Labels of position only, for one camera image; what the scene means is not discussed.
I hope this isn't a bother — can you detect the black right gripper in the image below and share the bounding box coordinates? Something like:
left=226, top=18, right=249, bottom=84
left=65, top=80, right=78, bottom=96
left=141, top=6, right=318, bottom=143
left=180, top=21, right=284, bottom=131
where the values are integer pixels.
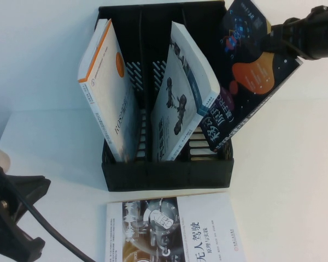
left=259, top=16, right=318, bottom=58

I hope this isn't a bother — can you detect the dark blue colourful book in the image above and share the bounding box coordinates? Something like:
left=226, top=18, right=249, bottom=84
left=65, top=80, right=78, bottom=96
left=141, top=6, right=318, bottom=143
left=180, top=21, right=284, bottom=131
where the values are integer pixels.
left=201, top=0, right=304, bottom=153

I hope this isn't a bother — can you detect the white book with black robots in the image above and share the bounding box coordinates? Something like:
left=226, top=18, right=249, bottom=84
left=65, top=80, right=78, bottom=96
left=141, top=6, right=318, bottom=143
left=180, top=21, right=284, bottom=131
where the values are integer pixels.
left=150, top=21, right=221, bottom=162

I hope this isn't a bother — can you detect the white book with orange stripe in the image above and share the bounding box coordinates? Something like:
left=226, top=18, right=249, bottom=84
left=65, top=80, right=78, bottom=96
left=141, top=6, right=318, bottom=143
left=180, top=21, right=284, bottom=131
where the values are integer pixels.
left=77, top=18, right=140, bottom=164

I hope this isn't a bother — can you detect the white book with grey photo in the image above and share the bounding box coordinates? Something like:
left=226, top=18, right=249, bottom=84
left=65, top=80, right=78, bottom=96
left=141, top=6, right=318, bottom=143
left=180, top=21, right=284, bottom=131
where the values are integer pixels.
left=106, top=192, right=248, bottom=262

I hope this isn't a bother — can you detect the black plastic file rack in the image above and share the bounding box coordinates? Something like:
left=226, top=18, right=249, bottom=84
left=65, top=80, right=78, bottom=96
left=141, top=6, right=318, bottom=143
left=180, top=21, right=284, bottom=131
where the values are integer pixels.
left=94, top=1, right=235, bottom=193

